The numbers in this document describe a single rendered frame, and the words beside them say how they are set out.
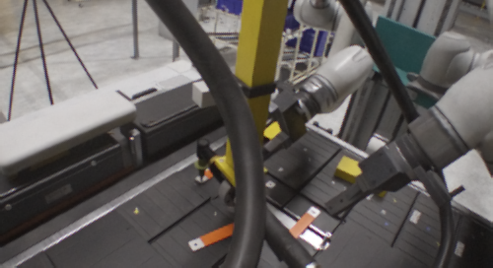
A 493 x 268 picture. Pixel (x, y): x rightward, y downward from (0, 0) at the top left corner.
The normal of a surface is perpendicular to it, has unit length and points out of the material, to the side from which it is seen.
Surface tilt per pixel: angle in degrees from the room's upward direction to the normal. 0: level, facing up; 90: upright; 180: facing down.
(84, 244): 0
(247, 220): 31
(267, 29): 90
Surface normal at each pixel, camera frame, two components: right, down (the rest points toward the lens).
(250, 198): -0.14, -0.43
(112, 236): 0.12, -0.81
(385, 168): -0.65, -0.19
